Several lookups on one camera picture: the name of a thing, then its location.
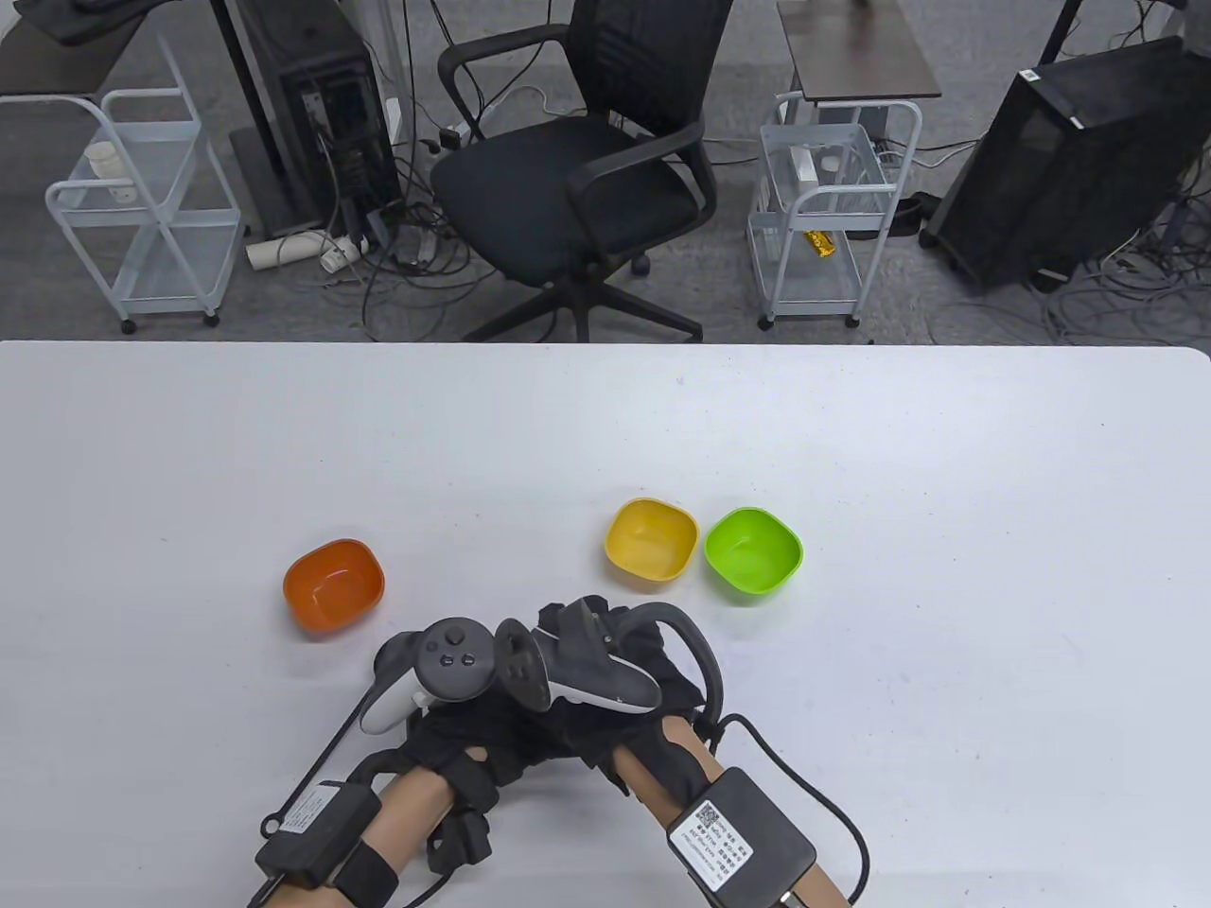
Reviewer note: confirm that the person's left hand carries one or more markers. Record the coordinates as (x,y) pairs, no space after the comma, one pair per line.
(473,738)

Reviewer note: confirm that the person's right hand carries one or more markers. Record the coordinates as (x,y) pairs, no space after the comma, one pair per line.
(676,686)

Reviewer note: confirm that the yellow plastic dish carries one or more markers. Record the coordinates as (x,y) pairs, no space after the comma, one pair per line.
(651,544)

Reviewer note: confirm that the green plastic dish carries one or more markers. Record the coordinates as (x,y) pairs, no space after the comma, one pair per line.
(753,553)

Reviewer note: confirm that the orange plastic dish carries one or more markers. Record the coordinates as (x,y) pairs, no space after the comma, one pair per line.
(333,586)

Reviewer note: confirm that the person's right forearm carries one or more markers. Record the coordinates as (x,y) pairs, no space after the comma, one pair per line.
(662,766)

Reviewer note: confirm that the person's left forearm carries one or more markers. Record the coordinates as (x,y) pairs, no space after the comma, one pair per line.
(407,813)

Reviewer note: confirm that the grey motion controller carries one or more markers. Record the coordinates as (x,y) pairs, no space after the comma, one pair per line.
(587,672)
(454,657)

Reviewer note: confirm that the black wrist sensor box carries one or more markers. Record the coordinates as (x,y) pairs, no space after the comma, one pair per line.
(322,832)
(747,832)

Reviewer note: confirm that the yellow snack packet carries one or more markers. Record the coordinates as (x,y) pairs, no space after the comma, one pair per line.
(821,244)

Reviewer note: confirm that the white plug adapter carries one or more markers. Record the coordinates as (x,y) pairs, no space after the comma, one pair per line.
(333,258)

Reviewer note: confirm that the black office chair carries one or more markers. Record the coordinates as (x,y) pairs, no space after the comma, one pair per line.
(558,199)

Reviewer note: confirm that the white tube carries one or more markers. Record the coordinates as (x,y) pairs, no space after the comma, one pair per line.
(284,249)

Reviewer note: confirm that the black computer tower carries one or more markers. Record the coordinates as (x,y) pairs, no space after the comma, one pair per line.
(1060,161)
(322,95)

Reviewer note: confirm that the small brown table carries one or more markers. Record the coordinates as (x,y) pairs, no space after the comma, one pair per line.
(851,57)

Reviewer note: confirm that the grey desk leg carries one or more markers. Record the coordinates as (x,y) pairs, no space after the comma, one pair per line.
(251,95)

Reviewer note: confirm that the white paper cup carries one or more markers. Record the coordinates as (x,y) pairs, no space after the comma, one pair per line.
(104,161)

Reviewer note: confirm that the dark desk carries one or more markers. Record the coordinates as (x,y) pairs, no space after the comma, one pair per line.
(57,66)

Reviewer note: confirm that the black bag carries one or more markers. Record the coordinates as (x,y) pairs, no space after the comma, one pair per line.
(85,17)

